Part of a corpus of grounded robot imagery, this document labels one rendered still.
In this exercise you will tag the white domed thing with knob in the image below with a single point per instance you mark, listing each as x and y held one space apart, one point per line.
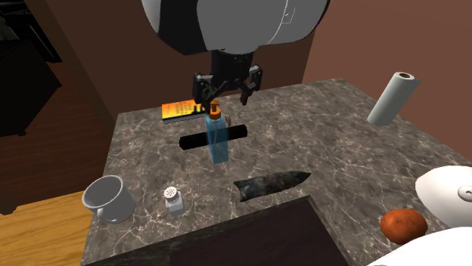
446 191

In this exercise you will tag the white mug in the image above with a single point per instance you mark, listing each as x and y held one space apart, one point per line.
110 202

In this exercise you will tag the black cabinet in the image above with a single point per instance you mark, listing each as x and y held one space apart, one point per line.
22 92

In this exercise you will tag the orange yellow book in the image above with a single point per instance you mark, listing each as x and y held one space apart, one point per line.
179 109

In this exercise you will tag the white paper towel roll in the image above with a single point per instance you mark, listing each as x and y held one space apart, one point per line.
392 99

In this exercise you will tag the white salt shaker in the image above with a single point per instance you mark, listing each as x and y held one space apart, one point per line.
174 202

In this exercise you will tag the red-brown round fruit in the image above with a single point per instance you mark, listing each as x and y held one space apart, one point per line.
403 225

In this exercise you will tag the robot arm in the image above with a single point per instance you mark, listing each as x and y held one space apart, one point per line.
250 22

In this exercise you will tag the dark mottled pointed object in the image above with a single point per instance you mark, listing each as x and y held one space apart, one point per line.
269 184

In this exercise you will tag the black cylinder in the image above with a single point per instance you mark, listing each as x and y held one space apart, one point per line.
193 141

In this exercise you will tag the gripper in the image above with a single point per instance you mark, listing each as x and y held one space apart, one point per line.
232 66

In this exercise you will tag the blue bottle with orange pump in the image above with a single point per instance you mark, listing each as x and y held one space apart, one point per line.
217 141

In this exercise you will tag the white rounded thing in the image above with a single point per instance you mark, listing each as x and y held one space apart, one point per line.
442 250

